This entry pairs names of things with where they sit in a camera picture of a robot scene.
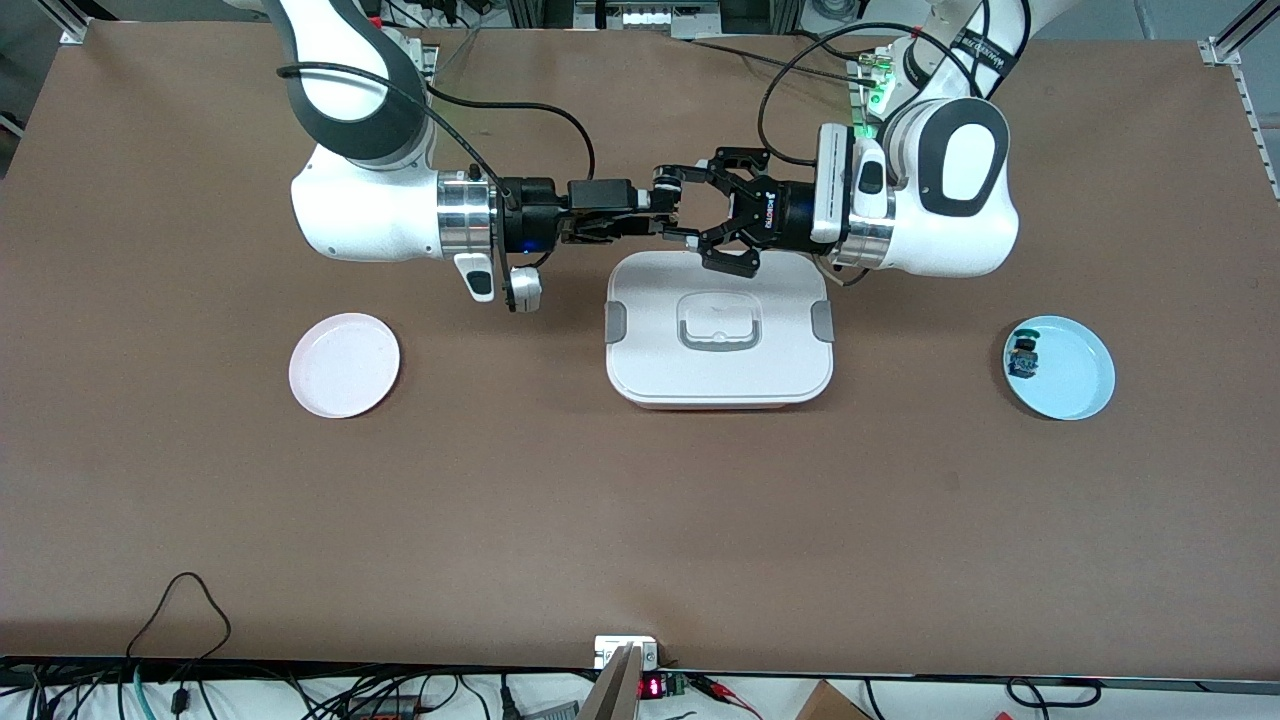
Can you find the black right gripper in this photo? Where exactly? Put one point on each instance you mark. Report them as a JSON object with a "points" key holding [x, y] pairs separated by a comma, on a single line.
{"points": [[531, 208]]}

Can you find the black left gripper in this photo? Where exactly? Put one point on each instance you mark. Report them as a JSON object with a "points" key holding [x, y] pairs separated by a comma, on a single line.
{"points": [[781, 218]]}

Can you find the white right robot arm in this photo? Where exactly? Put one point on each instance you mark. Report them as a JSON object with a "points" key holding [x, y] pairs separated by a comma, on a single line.
{"points": [[370, 215]]}

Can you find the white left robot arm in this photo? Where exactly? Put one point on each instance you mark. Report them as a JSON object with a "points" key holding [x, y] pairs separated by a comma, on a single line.
{"points": [[950, 235]]}

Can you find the white lunch box grey latches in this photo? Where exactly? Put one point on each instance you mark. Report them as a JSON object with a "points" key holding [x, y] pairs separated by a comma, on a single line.
{"points": [[718, 300]]}

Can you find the silver lit control unit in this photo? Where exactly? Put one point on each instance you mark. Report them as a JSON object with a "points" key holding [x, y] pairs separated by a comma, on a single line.
{"points": [[650, 15]]}

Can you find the pink round plate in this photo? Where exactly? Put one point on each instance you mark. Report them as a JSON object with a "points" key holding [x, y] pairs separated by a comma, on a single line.
{"points": [[345, 365]]}

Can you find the light blue round plate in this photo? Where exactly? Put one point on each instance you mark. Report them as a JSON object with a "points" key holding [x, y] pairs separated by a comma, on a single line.
{"points": [[1075, 375]]}

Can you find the small red digit display board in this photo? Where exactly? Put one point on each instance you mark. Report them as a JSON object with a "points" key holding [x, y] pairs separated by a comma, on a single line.
{"points": [[660, 687]]}

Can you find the red test lead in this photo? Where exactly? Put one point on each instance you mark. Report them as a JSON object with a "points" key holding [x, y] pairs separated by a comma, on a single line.
{"points": [[725, 692]]}

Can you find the brown cardboard box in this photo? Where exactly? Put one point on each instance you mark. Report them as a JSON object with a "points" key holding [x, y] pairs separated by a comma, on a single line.
{"points": [[830, 703]]}

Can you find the aluminium profile corner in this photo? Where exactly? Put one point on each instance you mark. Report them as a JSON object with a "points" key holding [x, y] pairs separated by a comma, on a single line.
{"points": [[68, 22]]}

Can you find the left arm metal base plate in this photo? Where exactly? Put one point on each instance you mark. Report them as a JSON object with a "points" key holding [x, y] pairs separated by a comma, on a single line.
{"points": [[862, 85]]}

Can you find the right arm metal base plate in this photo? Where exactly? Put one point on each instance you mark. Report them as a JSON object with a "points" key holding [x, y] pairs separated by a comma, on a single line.
{"points": [[428, 60]]}

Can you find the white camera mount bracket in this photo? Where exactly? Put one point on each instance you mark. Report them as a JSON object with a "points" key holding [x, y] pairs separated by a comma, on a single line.
{"points": [[610, 648]]}

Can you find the grey camera mount pole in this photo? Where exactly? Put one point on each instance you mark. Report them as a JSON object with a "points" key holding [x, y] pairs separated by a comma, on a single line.
{"points": [[612, 690]]}

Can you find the aluminium profile rail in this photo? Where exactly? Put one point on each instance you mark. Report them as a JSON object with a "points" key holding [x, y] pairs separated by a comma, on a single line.
{"points": [[1240, 60]]}

